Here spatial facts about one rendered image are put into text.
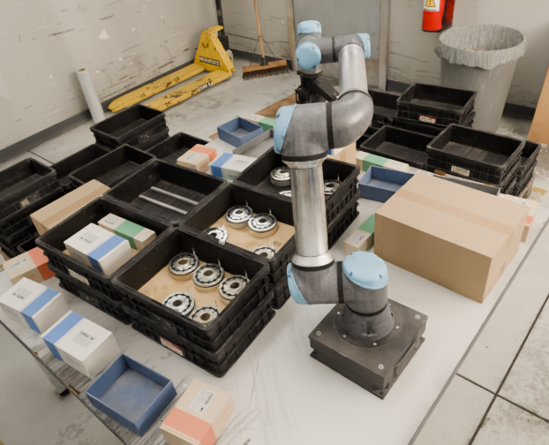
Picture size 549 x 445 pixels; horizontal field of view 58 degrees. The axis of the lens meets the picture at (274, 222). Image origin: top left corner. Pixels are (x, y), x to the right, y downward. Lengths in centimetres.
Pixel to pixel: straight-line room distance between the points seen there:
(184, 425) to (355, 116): 89
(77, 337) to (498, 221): 137
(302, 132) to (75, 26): 387
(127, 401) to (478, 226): 119
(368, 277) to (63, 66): 399
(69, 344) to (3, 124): 327
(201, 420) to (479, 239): 97
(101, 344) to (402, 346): 89
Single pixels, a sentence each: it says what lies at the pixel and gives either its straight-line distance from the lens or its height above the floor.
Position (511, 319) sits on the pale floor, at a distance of 267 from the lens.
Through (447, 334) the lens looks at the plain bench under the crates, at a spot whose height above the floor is 70.
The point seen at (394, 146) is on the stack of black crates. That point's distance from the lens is 311.
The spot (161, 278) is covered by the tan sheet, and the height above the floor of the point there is 83.
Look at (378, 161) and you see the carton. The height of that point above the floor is 76.
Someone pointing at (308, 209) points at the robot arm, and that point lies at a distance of 126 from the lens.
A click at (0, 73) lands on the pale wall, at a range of 466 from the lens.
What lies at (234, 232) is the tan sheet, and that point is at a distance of 179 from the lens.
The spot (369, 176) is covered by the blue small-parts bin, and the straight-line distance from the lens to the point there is 220.
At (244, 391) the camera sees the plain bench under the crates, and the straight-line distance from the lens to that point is 150.
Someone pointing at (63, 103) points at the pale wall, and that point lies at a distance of 493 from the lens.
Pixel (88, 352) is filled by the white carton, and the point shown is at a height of 79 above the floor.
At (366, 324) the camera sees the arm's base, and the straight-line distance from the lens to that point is 141.
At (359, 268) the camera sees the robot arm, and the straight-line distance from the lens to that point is 131.
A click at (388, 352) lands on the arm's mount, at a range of 142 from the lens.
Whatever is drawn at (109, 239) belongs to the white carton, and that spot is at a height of 92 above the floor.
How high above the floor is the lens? 194
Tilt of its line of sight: 38 degrees down
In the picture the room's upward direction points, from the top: 8 degrees counter-clockwise
